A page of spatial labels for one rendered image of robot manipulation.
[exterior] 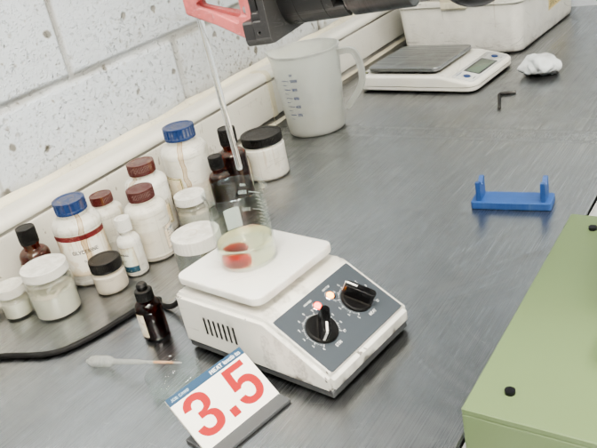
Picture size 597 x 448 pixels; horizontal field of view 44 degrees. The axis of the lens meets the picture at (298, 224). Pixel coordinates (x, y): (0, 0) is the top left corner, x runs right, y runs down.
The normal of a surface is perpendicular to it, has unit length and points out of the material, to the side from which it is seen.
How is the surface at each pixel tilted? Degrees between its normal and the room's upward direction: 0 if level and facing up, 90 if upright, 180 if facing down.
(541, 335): 1
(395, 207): 0
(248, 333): 90
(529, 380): 1
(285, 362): 90
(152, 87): 90
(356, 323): 30
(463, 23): 94
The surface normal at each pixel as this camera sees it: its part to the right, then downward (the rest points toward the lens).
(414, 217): -0.18, -0.88
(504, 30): -0.57, 0.51
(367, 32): 0.83, 0.10
